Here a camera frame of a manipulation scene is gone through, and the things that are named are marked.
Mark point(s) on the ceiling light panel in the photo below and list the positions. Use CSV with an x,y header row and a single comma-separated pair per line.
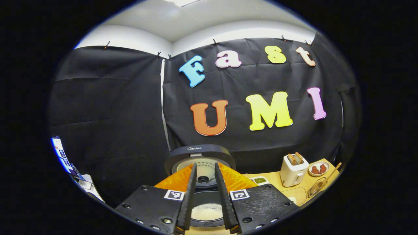
x,y
183,2

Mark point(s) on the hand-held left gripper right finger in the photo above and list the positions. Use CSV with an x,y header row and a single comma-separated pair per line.
x,y
225,205

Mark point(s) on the dark grey rice cooker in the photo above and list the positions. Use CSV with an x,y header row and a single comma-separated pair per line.
x,y
212,151

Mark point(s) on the white toaster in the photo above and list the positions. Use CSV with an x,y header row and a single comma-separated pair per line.
x,y
290,176

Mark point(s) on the toasted bread slice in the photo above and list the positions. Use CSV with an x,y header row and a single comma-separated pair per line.
x,y
291,159
299,157

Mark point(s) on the wooden spoon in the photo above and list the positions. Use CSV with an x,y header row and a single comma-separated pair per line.
x,y
333,171

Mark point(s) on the white divided dish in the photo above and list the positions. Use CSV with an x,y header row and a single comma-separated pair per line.
x,y
260,180

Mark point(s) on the white desk items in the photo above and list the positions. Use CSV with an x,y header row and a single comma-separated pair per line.
x,y
89,189

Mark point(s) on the cream square tray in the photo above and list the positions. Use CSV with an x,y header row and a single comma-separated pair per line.
x,y
295,193

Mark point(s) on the computer monitor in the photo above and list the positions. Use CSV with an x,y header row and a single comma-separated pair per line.
x,y
60,153

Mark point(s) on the white round plate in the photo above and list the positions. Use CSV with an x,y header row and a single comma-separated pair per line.
x,y
319,175

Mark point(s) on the black backdrop cloth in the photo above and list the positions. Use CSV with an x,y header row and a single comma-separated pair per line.
x,y
114,114

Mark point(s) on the white rice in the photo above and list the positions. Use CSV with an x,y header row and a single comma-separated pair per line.
x,y
207,212

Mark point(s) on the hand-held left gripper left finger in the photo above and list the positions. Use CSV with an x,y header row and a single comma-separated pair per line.
x,y
189,202

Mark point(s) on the brown meat piece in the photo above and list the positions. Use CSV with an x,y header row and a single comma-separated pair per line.
x,y
315,169
323,168

